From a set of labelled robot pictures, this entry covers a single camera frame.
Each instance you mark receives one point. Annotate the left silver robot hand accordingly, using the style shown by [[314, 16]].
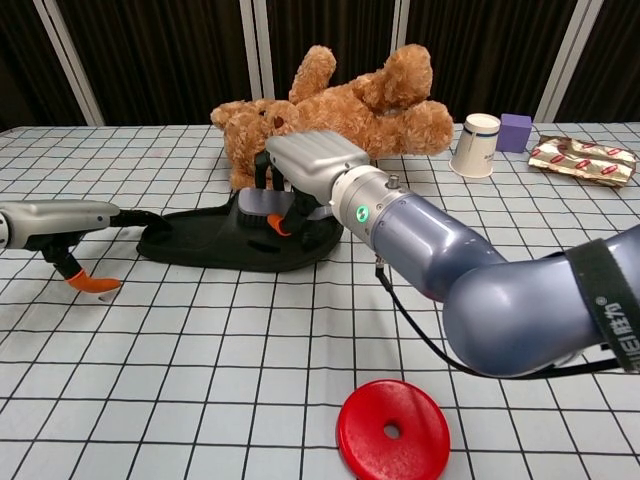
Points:
[[55, 220]]

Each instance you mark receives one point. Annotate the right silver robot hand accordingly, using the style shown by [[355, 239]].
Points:
[[315, 160]]

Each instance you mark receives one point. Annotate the grey cleaning brush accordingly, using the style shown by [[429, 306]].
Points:
[[260, 202]]

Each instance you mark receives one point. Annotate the black rubber slipper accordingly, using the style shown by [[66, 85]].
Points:
[[210, 240]]

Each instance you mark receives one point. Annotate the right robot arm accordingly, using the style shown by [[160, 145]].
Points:
[[425, 235]]

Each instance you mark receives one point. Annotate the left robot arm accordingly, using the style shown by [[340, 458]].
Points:
[[2, 230]]

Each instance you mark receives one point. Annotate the brown plush teddy bear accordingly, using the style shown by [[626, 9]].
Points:
[[350, 110]]

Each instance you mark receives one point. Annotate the white paper cup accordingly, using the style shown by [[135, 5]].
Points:
[[472, 150]]

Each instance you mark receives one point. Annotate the dark brown partition panel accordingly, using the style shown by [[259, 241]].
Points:
[[160, 60], [615, 60], [480, 60], [20, 60]]

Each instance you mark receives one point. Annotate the white checkered tablecloth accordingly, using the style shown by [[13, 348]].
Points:
[[150, 375]]

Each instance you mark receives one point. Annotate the purple cube block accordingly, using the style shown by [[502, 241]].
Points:
[[515, 132]]

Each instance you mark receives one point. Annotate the gold foil snack wrapper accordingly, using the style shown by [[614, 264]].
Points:
[[580, 160]]

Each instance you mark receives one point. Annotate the red disc with hole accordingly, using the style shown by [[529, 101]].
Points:
[[365, 430]]

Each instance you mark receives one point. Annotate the white partition frame post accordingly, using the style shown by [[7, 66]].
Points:
[[70, 62], [248, 30], [567, 60]]

